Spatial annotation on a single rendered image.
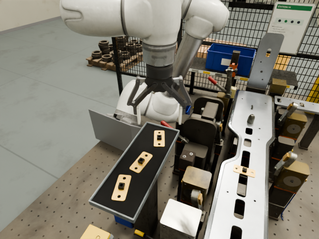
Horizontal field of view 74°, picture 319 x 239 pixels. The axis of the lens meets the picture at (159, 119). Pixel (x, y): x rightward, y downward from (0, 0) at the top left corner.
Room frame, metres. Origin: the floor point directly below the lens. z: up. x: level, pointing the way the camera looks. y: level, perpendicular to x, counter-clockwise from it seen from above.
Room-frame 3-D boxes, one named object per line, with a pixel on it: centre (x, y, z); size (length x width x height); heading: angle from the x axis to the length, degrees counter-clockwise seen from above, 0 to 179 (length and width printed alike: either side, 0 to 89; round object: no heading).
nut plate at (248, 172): (0.54, -0.34, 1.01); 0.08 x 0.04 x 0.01; 68
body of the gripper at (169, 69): (0.55, 0.00, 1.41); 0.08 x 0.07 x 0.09; 90
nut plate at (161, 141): (0.56, 0.00, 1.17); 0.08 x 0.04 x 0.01; 0
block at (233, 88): (1.09, -0.43, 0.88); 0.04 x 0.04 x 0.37; 68
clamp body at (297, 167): (0.52, -0.54, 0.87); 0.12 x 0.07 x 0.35; 68
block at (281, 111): (0.96, -0.74, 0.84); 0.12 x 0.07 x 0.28; 68
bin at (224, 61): (1.44, -0.50, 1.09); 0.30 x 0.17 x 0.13; 65
